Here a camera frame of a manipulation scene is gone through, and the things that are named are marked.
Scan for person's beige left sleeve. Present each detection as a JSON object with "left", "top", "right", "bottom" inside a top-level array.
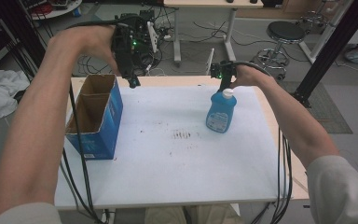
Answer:
[{"left": 0, "top": 202, "right": 63, "bottom": 224}]

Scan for person's left hand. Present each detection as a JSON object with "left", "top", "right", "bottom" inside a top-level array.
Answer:
[{"left": 47, "top": 24, "right": 121, "bottom": 77}]

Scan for white-legged wooden desk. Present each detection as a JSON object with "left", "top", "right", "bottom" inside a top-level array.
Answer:
[{"left": 162, "top": 0, "right": 265, "bottom": 68}]

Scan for person's right hand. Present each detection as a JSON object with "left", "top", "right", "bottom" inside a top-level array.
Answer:
[{"left": 228, "top": 63, "right": 275, "bottom": 91}]

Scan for thin grey cable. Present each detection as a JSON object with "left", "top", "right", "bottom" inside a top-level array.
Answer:
[{"left": 59, "top": 148, "right": 106, "bottom": 224}]

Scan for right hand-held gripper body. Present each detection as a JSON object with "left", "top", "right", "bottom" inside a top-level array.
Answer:
[{"left": 205, "top": 48, "right": 238, "bottom": 83}]

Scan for white table mat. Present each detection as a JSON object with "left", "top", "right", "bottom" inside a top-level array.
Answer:
[{"left": 54, "top": 85, "right": 291, "bottom": 210}]

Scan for black round stool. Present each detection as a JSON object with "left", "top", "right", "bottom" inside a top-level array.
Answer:
[{"left": 255, "top": 20, "right": 308, "bottom": 81}]

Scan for white metal stand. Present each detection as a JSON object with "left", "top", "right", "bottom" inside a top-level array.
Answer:
[{"left": 297, "top": 0, "right": 356, "bottom": 64}]

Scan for person's beige right sleeve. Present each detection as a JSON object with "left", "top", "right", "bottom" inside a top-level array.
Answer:
[{"left": 306, "top": 154, "right": 358, "bottom": 224}]

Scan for person's beige sleeve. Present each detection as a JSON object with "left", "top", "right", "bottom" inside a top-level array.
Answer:
[
  {"left": 0, "top": 202, "right": 63, "bottom": 224},
  {"left": 306, "top": 154, "right": 358, "bottom": 224}
]

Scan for blue cardboard box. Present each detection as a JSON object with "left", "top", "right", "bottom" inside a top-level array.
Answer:
[{"left": 64, "top": 73, "right": 124, "bottom": 161}]

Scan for black metal post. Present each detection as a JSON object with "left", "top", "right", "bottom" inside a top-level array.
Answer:
[{"left": 291, "top": 0, "right": 358, "bottom": 109}]

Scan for round white table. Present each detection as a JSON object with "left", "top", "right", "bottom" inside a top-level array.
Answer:
[{"left": 27, "top": 0, "right": 84, "bottom": 21}]

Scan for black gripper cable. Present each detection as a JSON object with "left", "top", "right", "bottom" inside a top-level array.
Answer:
[
  {"left": 61, "top": 18, "right": 131, "bottom": 224},
  {"left": 232, "top": 60, "right": 293, "bottom": 224}
]

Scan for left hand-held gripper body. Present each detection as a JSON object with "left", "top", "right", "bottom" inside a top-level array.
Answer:
[{"left": 111, "top": 10, "right": 160, "bottom": 79}]

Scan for grey floor mat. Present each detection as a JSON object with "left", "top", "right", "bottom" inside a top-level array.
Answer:
[{"left": 279, "top": 79, "right": 354, "bottom": 135}]

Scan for blue detergent bottle white cap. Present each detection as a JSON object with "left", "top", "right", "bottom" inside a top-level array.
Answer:
[{"left": 205, "top": 88, "right": 238, "bottom": 134}]

